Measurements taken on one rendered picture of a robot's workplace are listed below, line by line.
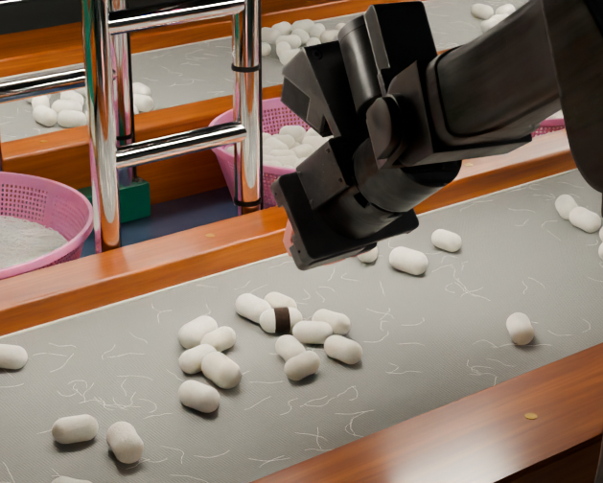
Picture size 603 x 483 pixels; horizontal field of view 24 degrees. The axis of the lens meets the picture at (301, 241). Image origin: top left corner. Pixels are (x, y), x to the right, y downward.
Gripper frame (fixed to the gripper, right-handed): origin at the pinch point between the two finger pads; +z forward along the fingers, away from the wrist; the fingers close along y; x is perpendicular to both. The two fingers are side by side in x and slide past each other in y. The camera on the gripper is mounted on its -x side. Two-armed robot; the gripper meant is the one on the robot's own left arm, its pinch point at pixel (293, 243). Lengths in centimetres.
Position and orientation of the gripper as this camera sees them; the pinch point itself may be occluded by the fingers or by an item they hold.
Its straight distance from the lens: 108.6
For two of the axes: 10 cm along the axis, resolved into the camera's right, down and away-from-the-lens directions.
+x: 3.7, 9.1, -1.6
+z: -4.5, 3.3, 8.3
